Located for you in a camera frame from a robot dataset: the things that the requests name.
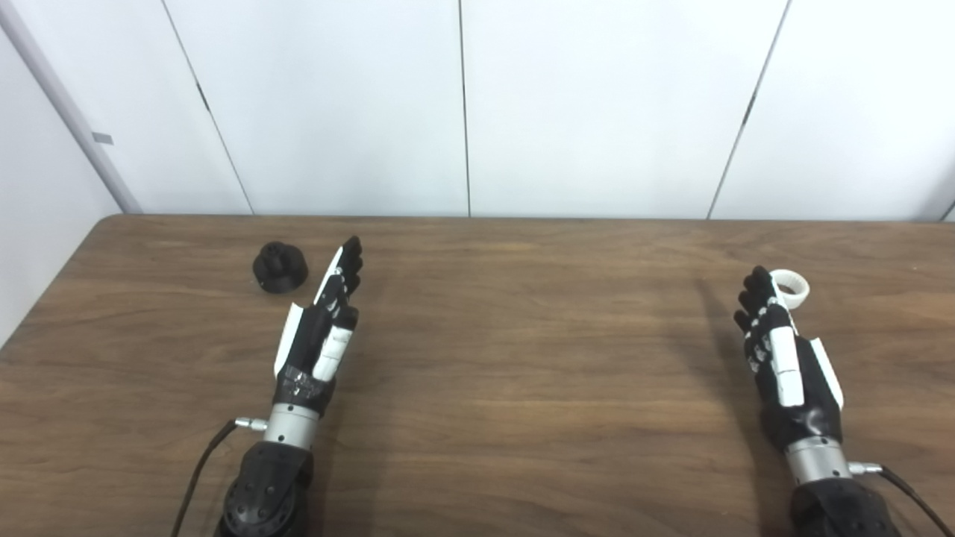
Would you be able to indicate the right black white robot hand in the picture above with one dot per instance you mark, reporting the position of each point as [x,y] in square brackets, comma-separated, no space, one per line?
[798,403]

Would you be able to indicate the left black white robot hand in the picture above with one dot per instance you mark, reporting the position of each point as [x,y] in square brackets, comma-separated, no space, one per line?
[306,343]

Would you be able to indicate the round black plastic part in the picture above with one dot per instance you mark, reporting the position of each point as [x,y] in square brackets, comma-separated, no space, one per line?
[280,272]

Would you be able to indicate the small grey wall tag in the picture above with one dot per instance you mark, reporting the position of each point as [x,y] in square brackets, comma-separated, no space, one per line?
[102,138]

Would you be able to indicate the grey wall corner post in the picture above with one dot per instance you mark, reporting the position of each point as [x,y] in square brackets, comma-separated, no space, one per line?
[71,112]

